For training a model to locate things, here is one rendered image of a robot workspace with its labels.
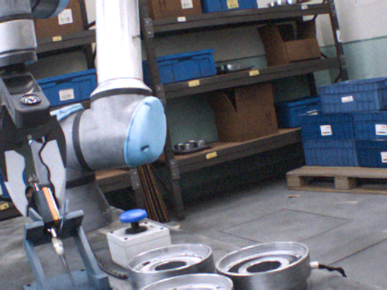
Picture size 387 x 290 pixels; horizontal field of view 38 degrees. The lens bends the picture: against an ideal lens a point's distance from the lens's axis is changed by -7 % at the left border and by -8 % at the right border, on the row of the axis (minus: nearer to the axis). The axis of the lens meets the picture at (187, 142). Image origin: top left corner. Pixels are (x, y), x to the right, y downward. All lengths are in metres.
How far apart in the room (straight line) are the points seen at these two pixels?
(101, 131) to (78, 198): 0.14
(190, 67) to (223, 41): 0.84
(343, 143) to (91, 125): 3.72
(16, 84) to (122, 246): 0.27
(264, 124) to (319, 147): 0.50
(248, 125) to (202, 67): 0.60
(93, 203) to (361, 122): 3.51
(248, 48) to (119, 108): 4.49
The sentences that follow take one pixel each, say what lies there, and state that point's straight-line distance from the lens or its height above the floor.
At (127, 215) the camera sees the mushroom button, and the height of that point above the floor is 0.87.
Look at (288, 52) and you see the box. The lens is 5.11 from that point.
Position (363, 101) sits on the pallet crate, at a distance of 4.44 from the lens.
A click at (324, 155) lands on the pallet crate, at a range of 4.83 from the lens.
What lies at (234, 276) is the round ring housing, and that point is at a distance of 0.62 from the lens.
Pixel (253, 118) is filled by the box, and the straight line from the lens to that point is 4.86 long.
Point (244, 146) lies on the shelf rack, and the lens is 4.71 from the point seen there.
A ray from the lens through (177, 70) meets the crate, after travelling 4.57.
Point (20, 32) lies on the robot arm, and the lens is 0.77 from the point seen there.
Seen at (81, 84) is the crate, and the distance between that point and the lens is 4.27.
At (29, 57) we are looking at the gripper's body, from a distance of 0.78.
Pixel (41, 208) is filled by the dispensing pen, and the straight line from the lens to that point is 0.77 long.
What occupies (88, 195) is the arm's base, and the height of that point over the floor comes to 0.86.
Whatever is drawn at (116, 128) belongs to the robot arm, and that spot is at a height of 0.98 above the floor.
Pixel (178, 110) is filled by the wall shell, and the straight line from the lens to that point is 5.09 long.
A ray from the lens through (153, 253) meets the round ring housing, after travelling 0.77.
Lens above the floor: 1.05
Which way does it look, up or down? 6 degrees down
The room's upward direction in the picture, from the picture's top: 10 degrees counter-clockwise
